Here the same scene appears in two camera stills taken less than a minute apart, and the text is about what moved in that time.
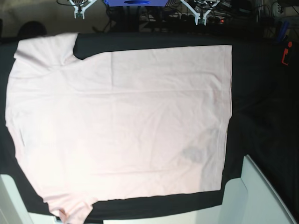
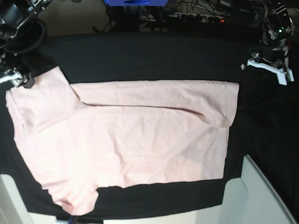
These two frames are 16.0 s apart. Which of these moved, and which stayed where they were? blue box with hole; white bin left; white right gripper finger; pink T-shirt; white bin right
Moved: pink T-shirt; white right gripper finger
Stayed: white bin left; blue box with hole; white bin right
